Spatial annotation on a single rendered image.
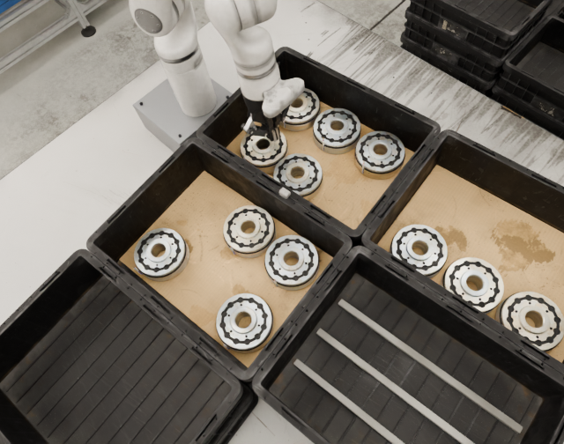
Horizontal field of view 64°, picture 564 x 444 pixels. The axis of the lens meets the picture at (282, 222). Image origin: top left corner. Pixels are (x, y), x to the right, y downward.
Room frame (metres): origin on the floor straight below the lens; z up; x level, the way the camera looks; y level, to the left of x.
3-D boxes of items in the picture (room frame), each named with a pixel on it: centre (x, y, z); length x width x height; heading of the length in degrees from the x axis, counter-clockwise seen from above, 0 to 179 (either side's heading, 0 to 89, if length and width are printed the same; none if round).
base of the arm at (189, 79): (0.79, 0.15, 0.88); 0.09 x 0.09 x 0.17; 39
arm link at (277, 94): (0.57, -0.02, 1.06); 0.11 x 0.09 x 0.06; 35
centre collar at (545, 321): (0.12, -0.39, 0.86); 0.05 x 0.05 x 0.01
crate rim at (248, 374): (0.34, 0.12, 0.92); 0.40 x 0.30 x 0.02; 42
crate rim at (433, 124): (0.54, -0.10, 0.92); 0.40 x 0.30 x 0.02; 42
